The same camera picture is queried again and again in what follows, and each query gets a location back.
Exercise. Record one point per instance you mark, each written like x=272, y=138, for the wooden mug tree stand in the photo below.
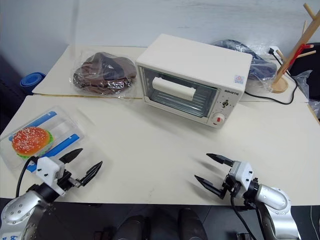
x=280, y=83

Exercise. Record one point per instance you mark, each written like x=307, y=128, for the blue rolled mat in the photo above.
x=32, y=80

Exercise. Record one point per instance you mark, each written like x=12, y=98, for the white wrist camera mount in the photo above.
x=47, y=168
x=243, y=172

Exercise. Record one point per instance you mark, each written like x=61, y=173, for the white timer knob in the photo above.
x=218, y=119

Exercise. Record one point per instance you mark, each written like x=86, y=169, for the cream toaster oven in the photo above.
x=197, y=57

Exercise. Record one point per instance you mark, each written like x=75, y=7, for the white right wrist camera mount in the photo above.
x=243, y=172

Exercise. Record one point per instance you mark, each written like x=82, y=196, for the dark blue cloth in plastic bag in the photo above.
x=260, y=67

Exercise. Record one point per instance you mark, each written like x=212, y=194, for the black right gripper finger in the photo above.
x=221, y=159
x=208, y=184

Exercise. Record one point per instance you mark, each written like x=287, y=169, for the black chair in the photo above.
x=308, y=63

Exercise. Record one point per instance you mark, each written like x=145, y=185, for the toy hamburger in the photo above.
x=30, y=141

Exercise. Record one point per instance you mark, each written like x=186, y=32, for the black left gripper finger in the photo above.
x=91, y=172
x=71, y=155

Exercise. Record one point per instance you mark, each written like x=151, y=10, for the brown cloth in plastic bag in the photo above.
x=100, y=75

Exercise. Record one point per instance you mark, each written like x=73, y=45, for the clear plastic tray blue labels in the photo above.
x=62, y=127

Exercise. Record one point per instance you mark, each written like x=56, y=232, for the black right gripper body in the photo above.
x=232, y=186

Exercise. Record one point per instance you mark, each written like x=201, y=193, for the red clip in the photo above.
x=301, y=48

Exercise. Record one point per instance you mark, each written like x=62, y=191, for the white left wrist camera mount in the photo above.
x=47, y=168

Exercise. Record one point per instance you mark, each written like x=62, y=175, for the crumpled clear plastic bag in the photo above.
x=311, y=100

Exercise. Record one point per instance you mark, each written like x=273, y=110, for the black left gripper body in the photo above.
x=65, y=181

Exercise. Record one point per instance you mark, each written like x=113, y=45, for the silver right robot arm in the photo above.
x=275, y=197

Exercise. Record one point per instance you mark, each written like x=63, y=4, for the dark sofa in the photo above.
x=10, y=95

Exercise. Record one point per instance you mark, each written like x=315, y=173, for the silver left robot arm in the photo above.
x=17, y=207

